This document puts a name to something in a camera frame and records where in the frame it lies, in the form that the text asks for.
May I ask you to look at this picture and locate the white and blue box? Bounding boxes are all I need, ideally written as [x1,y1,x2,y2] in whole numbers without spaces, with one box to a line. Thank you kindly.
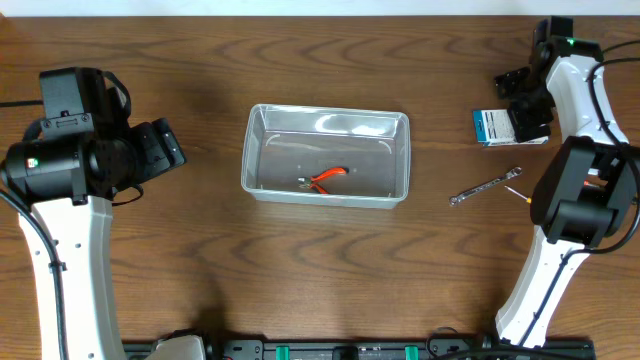
[472,109,549,147]

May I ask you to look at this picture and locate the silver combination wrench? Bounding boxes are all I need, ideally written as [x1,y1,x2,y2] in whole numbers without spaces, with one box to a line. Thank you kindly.
[449,167,522,207]

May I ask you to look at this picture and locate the yellow black screwdriver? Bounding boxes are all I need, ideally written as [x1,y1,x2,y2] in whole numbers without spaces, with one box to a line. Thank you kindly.
[504,185,532,204]

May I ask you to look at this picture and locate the clear plastic container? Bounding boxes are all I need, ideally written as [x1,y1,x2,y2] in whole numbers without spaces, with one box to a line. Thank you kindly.
[241,104,411,209]

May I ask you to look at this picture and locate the red handled pliers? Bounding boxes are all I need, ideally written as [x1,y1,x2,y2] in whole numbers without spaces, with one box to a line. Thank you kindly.
[297,167,349,195]

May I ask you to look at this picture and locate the small claw hammer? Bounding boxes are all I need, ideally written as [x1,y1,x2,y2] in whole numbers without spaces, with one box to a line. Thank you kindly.
[584,180,603,189]

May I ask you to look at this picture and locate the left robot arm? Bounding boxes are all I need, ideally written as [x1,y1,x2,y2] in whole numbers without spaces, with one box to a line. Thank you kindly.
[1,67,186,359]

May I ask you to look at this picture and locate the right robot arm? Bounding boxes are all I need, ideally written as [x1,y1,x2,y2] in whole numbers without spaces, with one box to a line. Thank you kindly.
[495,16,639,349]

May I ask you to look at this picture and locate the black mounting rail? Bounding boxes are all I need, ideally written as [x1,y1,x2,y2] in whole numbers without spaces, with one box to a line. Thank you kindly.
[122,337,597,360]

